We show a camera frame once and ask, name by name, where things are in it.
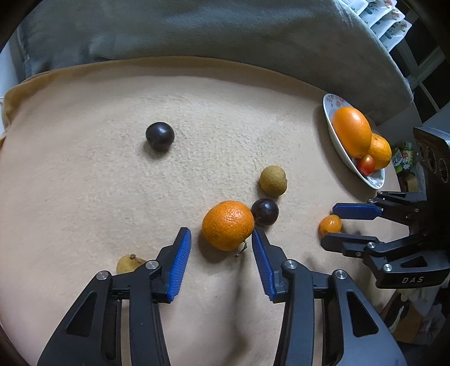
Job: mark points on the red cherry tomato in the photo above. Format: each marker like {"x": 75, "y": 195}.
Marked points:
{"x": 365, "y": 164}

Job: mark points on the green printed box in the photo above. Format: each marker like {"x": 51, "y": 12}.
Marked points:
{"x": 402, "y": 158}

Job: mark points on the small orange kumquat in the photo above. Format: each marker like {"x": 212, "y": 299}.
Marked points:
{"x": 330, "y": 225}

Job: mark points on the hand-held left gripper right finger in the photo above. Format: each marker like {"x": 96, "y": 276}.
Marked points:
{"x": 262, "y": 267}

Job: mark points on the brown longan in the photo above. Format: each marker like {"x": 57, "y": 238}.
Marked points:
{"x": 127, "y": 264}
{"x": 273, "y": 180}

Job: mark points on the dark purple round fruit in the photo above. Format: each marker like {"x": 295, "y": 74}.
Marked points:
{"x": 160, "y": 136}
{"x": 265, "y": 212}

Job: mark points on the floral white plate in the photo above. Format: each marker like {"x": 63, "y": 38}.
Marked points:
{"x": 372, "y": 181}

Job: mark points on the mottled large orange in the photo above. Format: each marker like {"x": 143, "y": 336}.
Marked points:
{"x": 382, "y": 151}

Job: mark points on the tan fleece blanket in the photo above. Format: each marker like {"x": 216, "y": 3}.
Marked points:
{"x": 105, "y": 176}

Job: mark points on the floral white pouch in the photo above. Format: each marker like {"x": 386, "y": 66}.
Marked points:
{"x": 353, "y": 5}
{"x": 376, "y": 12}
{"x": 397, "y": 35}
{"x": 390, "y": 23}

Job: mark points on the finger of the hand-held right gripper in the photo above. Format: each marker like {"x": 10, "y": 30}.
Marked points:
{"x": 348, "y": 244}
{"x": 355, "y": 211}

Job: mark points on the white window frame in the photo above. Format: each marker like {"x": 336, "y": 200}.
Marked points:
{"x": 422, "y": 67}

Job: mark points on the small mandarin with stem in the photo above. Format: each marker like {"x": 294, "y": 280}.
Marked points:
{"x": 227, "y": 225}

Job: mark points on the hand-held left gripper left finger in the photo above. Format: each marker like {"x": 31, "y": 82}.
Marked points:
{"x": 181, "y": 264}

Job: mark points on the smooth large orange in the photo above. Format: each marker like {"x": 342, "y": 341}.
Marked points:
{"x": 351, "y": 132}

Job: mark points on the grey fleece blanket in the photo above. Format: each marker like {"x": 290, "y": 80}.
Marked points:
{"x": 211, "y": 31}

